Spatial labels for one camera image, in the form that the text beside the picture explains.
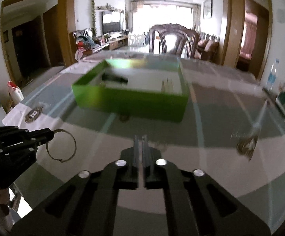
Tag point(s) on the dark wooden dining chair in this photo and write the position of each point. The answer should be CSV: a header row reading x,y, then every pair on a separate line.
x,y
174,39

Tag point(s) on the wooden sofa with cushions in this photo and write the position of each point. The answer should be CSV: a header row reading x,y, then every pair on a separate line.
x,y
207,47

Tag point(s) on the chair with clothes pile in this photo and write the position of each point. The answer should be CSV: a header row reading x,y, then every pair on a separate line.
x,y
84,43

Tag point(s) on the plaid tablecloth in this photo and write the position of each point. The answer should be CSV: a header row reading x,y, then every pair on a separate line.
x,y
230,129

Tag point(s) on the green cardboard box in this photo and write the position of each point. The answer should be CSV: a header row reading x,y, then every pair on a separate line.
x,y
132,87

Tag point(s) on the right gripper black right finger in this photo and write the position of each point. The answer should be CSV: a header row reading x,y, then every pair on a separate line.
x,y
195,203

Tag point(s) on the wooden tv cabinet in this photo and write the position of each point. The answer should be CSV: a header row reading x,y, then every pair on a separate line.
x,y
113,44

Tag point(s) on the silver bangle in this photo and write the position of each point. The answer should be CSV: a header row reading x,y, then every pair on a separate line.
x,y
63,147

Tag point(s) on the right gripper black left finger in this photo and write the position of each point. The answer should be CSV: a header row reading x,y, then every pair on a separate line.
x,y
86,204

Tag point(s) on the clear water bottle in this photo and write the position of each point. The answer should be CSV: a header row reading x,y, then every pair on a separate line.
x,y
273,74

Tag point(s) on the flat screen television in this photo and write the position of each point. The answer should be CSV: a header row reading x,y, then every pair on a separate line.
x,y
112,22

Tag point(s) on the framed wall picture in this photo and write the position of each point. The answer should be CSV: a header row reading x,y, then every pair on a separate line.
x,y
207,8

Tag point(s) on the red white shopping bag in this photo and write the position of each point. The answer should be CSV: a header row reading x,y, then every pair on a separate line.
x,y
14,92

